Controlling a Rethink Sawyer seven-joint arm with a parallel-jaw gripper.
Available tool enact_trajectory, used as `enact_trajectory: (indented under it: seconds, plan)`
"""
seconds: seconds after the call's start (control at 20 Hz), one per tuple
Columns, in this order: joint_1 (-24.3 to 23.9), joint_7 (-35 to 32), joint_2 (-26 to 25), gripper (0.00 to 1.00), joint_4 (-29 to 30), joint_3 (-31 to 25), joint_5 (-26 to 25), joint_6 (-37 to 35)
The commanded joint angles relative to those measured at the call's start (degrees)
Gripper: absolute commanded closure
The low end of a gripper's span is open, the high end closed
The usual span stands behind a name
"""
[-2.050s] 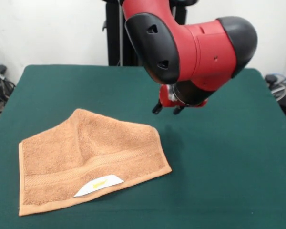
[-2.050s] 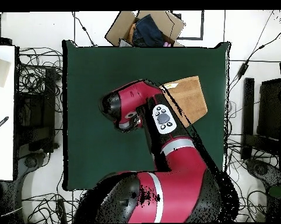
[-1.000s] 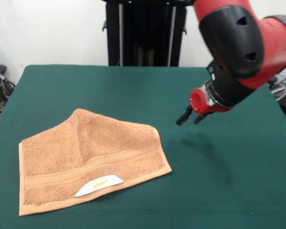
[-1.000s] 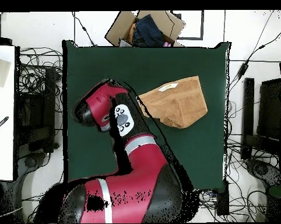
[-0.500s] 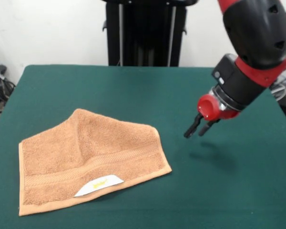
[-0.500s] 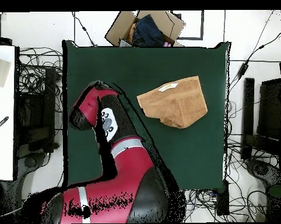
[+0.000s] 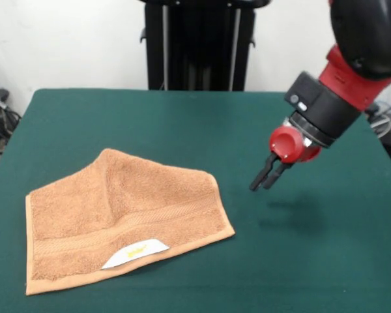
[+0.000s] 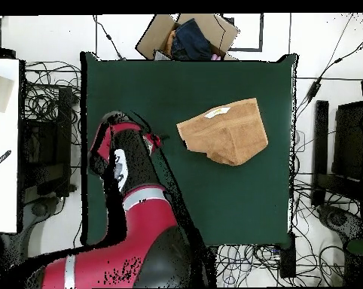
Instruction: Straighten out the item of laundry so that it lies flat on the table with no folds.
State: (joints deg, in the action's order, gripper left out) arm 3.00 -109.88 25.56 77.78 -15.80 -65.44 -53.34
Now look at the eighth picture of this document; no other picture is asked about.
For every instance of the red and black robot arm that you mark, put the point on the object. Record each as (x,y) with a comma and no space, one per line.
(145,216)

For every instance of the black flat panel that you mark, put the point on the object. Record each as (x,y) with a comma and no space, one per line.
(348,138)

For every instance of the black office chair base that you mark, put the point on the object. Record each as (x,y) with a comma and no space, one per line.
(338,218)
(40,209)

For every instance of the white table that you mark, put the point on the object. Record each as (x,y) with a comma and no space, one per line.
(3,180)

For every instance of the dark green table cloth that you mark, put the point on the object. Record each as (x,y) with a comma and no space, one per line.
(229,195)

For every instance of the brown cardboard box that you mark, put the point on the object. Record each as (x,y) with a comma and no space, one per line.
(151,39)

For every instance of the dark blue jeans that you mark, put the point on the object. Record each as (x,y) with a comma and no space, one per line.
(193,39)

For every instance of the pink cloth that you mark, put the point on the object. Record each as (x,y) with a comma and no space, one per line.
(216,57)

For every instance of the orange terry towel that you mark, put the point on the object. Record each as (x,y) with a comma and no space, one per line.
(229,135)

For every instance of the orange cloth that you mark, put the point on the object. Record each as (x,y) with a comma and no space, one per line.
(169,42)

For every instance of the black ridged tool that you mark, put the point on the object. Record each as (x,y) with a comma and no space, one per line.
(0,161)

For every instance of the black equipment rack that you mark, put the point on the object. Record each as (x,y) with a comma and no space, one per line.
(46,150)

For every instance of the black upright post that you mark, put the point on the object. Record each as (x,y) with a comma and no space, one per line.
(321,135)

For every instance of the black rectangular box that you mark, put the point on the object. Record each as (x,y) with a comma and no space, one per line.
(287,259)

